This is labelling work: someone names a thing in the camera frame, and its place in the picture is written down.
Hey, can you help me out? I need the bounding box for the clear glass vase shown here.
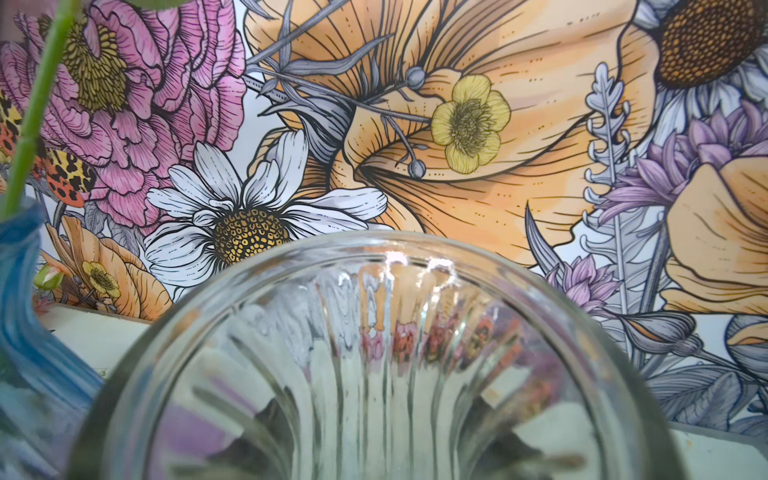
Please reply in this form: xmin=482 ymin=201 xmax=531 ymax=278
xmin=65 ymin=232 xmax=687 ymax=479

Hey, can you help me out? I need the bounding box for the cream white rose stem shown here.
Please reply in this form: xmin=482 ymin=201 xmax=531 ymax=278
xmin=1 ymin=0 xmax=82 ymax=221

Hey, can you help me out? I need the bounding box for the purple blue glass vase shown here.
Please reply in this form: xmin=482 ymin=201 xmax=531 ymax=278
xmin=1 ymin=199 xmax=103 ymax=479

